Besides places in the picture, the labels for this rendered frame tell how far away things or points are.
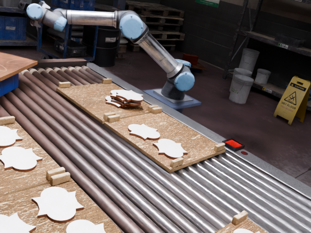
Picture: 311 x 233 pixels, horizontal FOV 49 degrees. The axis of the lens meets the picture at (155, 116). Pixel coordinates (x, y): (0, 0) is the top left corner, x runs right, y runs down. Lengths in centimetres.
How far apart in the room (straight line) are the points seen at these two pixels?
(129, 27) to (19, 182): 101
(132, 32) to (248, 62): 454
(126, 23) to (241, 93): 359
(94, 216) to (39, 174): 25
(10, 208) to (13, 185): 10
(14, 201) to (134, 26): 110
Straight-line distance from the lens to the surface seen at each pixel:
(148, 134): 143
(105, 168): 121
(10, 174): 113
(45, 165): 117
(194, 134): 156
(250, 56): 618
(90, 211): 100
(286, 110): 503
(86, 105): 164
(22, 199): 104
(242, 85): 516
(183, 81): 191
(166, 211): 109
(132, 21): 180
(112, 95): 167
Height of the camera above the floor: 158
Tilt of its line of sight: 23 degrees down
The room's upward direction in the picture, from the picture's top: 12 degrees clockwise
